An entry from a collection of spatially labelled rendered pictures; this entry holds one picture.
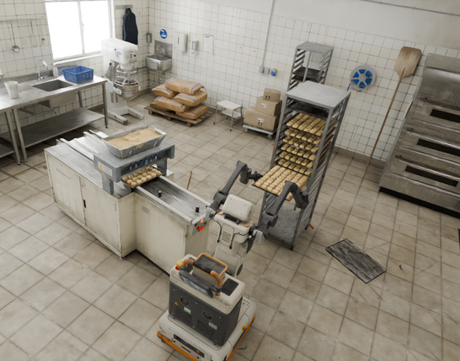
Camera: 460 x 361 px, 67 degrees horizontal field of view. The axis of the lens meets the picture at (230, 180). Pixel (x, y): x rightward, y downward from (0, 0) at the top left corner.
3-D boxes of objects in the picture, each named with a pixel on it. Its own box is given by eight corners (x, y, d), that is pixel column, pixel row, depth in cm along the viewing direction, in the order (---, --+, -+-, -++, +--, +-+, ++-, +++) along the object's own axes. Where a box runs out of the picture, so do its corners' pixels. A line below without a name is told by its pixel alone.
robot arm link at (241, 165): (238, 155, 295) (248, 160, 293) (238, 162, 308) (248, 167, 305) (212, 198, 278) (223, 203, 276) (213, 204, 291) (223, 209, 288)
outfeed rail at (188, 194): (84, 137, 413) (83, 131, 410) (86, 136, 415) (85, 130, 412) (211, 212, 320) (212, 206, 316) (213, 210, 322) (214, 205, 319)
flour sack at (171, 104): (152, 105, 683) (152, 97, 674) (164, 99, 717) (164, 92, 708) (184, 114, 663) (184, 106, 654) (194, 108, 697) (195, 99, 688)
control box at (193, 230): (189, 234, 312) (190, 222, 304) (206, 222, 329) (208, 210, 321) (192, 236, 310) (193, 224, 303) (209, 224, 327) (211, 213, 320)
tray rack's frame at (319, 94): (292, 252, 405) (335, 107, 310) (254, 233, 425) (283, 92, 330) (310, 224, 454) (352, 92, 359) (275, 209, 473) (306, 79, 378)
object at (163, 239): (135, 254, 378) (133, 186, 330) (159, 239, 402) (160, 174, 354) (182, 290, 345) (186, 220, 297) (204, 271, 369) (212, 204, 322)
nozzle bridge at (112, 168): (95, 185, 334) (92, 154, 316) (152, 160, 385) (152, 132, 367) (117, 199, 319) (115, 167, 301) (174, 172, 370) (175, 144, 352)
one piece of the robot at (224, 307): (219, 359, 272) (233, 288, 228) (165, 324, 292) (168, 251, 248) (240, 329, 297) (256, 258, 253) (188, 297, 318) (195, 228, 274)
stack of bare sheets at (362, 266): (324, 249, 421) (325, 248, 420) (346, 239, 443) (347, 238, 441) (365, 284, 382) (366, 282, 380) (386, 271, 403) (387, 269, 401)
